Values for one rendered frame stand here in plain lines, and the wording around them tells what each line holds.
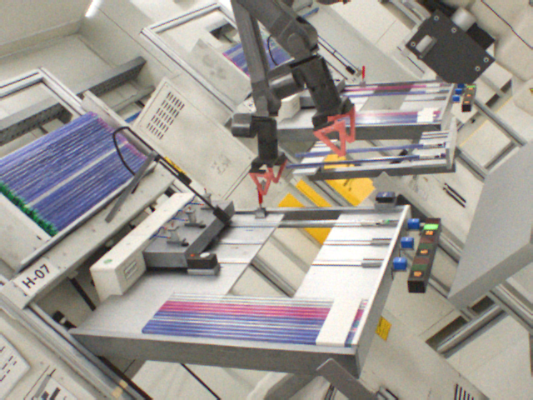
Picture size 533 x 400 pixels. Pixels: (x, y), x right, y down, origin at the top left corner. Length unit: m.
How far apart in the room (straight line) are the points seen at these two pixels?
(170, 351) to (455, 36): 0.91
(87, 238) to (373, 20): 4.77
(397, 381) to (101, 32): 4.05
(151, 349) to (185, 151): 1.59
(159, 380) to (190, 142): 1.32
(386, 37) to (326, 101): 4.87
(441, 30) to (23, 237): 1.10
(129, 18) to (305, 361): 4.12
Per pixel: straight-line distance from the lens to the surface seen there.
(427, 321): 3.03
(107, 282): 1.76
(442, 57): 1.43
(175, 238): 1.81
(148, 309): 1.65
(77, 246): 1.77
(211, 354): 1.45
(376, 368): 1.89
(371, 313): 1.45
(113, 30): 5.29
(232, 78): 2.89
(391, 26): 6.20
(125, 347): 1.57
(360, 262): 1.66
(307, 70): 1.37
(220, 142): 2.89
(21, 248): 1.75
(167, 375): 3.62
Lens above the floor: 1.07
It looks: 1 degrees down
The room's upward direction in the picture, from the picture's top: 49 degrees counter-clockwise
